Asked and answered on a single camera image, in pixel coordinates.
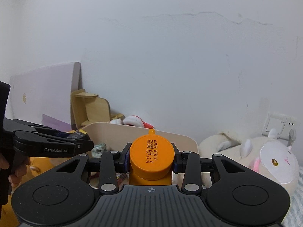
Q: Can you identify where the small black box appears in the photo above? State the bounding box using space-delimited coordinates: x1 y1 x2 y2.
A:
67 129 90 142

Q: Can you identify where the small white red plush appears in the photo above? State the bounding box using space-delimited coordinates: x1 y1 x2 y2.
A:
109 115 154 129

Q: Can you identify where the orange hamster plush toy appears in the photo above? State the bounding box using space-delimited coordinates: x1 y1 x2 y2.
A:
20 131 68 183

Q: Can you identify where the beige plastic storage bin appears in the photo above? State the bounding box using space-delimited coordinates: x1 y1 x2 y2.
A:
81 121 199 190

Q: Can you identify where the lilac white headboard panel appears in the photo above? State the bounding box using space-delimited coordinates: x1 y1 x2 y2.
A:
9 62 81 132

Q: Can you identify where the wooden board stand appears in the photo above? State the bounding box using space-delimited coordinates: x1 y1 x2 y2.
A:
70 89 125 129

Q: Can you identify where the white sheep plush toy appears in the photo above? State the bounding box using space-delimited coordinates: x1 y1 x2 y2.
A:
198 129 299 195

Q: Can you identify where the light blue quilted bedding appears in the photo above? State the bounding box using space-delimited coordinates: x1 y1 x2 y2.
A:
282 166 303 227

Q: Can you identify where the white wall socket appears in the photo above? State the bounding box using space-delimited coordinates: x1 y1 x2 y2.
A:
262 112 300 140

